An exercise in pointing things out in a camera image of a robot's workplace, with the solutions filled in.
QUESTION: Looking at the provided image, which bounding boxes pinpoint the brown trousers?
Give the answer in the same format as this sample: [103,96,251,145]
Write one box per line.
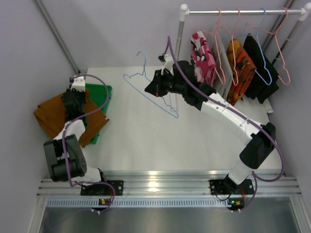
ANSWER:
[33,87,110,148]

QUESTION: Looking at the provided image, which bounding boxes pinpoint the pink camouflage trousers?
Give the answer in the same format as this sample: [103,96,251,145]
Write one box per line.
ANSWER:
[190,31,216,86]

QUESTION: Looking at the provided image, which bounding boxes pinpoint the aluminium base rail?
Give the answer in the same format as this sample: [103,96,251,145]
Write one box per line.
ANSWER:
[37,171,302,209]

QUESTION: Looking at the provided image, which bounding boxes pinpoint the green plastic tray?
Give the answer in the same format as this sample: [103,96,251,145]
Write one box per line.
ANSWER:
[79,83,112,147]

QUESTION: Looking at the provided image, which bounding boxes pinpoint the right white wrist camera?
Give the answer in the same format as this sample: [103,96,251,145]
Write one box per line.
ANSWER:
[158,53,174,75]

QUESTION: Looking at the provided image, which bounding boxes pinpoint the grey trousers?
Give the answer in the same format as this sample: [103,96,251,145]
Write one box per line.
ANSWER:
[211,35,233,100]

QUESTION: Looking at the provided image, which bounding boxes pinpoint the white clothes rack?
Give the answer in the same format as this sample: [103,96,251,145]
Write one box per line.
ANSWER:
[172,3,311,65]

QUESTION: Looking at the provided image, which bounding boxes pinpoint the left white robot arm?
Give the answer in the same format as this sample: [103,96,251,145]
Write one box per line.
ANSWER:
[43,89,107,186]

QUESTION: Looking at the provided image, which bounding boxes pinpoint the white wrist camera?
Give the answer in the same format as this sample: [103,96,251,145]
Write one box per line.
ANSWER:
[69,75,86,92]
[158,53,174,75]

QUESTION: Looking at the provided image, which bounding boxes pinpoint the orange camouflage trousers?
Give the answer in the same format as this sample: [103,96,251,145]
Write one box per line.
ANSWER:
[226,39,256,106]

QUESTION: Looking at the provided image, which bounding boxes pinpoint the light blue wire hanger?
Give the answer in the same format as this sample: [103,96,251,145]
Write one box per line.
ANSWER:
[122,51,179,119]

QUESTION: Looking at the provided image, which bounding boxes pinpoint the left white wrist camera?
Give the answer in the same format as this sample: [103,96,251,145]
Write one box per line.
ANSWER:
[69,75,86,92]

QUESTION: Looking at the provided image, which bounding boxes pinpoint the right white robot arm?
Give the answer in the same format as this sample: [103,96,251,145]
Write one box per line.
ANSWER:
[145,61,276,193]

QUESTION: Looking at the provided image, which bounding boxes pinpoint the black trousers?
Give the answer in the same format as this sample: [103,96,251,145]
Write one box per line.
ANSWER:
[243,36,279,104]

